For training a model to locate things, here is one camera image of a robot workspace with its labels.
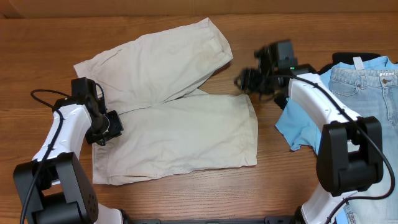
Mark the light blue denim jeans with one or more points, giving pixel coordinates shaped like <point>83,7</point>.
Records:
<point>371,93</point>

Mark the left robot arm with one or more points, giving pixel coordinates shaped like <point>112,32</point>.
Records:
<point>53,187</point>

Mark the black garment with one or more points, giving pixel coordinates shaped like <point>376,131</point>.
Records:
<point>339,57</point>

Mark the beige shorts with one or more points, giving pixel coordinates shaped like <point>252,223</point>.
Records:
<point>170,126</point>

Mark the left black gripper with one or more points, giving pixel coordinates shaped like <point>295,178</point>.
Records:
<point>112,126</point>

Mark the light blue shirt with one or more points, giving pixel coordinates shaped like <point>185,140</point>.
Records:
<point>298,128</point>

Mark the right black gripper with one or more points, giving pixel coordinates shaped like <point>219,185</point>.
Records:
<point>249,80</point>

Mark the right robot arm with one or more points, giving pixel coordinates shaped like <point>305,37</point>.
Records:
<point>349,157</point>

